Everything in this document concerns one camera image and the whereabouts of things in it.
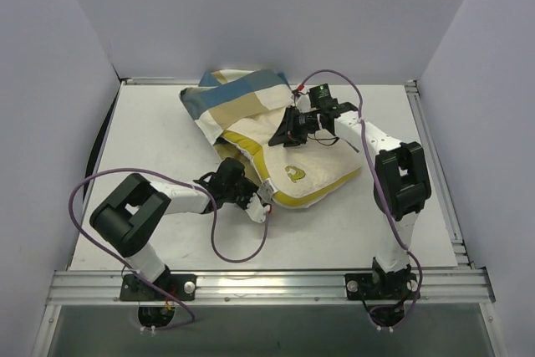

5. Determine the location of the cream pillow with yellow edge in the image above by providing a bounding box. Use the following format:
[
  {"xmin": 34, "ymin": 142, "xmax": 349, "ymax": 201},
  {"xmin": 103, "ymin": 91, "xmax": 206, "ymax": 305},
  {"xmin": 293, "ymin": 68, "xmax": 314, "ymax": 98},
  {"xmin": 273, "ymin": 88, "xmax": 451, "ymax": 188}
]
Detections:
[{"xmin": 212, "ymin": 108, "xmax": 363, "ymax": 208}]

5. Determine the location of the blue tan white checked pillowcase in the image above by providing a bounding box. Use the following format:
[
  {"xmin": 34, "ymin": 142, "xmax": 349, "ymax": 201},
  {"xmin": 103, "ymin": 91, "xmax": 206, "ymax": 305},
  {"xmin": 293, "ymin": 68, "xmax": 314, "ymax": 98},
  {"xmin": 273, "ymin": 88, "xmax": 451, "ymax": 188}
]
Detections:
[{"xmin": 180, "ymin": 69, "xmax": 293, "ymax": 159}]

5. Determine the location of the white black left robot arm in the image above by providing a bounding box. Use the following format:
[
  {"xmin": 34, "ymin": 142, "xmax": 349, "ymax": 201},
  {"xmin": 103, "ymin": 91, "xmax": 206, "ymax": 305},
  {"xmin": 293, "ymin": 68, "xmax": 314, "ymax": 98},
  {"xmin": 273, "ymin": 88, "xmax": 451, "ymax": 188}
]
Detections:
[{"xmin": 89, "ymin": 158, "xmax": 271, "ymax": 299}]

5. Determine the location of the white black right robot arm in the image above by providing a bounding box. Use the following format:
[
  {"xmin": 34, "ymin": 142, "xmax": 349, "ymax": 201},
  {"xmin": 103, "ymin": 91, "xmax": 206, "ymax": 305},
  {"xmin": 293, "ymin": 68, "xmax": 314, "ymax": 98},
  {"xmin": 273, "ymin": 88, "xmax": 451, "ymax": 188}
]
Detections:
[{"xmin": 268, "ymin": 84, "xmax": 431, "ymax": 298}]

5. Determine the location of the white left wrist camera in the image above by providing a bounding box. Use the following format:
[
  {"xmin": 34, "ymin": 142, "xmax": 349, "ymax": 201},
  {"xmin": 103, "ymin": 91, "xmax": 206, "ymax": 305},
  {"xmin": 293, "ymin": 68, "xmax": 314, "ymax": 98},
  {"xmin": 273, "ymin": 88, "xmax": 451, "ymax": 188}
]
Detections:
[{"xmin": 245, "ymin": 193, "xmax": 272, "ymax": 224}]

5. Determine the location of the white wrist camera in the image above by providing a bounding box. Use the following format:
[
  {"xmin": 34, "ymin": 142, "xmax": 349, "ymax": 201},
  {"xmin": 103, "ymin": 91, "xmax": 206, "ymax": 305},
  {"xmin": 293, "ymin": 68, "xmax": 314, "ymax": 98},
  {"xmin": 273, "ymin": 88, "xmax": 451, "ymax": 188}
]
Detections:
[
  {"xmin": 245, "ymin": 193, "xmax": 272, "ymax": 224},
  {"xmin": 308, "ymin": 84, "xmax": 338, "ymax": 110}
]

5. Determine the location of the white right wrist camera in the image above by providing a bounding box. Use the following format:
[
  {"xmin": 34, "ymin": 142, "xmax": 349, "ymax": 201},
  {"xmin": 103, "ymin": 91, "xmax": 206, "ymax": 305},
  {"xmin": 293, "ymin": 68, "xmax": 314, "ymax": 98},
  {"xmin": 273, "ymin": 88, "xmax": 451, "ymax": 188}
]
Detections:
[{"xmin": 308, "ymin": 84, "xmax": 338, "ymax": 110}]

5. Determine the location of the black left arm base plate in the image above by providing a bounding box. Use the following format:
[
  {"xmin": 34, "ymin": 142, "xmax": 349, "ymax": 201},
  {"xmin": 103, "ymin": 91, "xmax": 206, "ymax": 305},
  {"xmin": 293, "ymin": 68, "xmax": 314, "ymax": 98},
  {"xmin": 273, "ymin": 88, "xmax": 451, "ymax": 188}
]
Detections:
[{"xmin": 119, "ymin": 273, "xmax": 197, "ymax": 302}]

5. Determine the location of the aluminium back frame rail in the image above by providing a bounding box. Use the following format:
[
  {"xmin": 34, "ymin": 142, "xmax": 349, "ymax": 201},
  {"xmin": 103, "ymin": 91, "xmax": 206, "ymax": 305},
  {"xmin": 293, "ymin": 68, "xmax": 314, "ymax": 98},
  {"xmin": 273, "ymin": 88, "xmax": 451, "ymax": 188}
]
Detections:
[{"xmin": 121, "ymin": 77, "xmax": 418, "ymax": 88}]

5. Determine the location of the aluminium frame rail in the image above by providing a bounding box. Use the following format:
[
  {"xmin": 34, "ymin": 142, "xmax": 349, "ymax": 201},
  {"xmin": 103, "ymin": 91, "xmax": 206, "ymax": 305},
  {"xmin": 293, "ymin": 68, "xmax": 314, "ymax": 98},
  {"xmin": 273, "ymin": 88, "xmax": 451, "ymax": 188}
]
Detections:
[
  {"xmin": 46, "ymin": 269, "xmax": 494, "ymax": 307},
  {"xmin": 121, "ymin": 77, "xmax": 418, "ymax": 88}
]

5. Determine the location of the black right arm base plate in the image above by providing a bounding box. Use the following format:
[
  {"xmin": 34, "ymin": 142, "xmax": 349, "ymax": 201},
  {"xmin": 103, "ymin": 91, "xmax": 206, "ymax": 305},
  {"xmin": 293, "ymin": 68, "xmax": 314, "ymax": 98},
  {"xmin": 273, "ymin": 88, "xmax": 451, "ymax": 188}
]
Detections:
[{"xmin": 344, "ymin": 268, "xmax": 417, "ymax": 301}]

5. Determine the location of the aluminium front frame rail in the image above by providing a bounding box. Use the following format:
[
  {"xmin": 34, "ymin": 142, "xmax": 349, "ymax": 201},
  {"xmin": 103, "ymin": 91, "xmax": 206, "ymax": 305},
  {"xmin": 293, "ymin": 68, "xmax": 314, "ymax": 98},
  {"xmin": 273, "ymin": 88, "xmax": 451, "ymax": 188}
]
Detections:
[{"xmin": 46, "ymin": 269, "xmax": 494, "ymax": 307}]

